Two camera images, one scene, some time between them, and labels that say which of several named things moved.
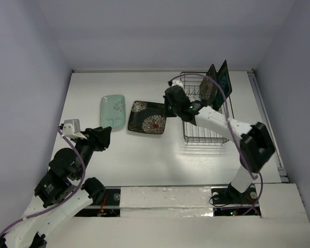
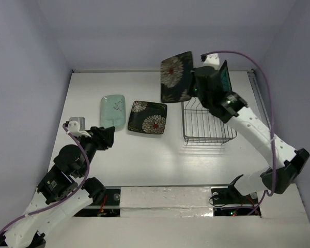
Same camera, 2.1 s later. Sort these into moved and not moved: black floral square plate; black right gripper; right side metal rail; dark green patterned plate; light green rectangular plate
Moved: black right gripper
Not moved: dark green patterned plate; right side metal rail; light green rectangular plate; black floral square plate
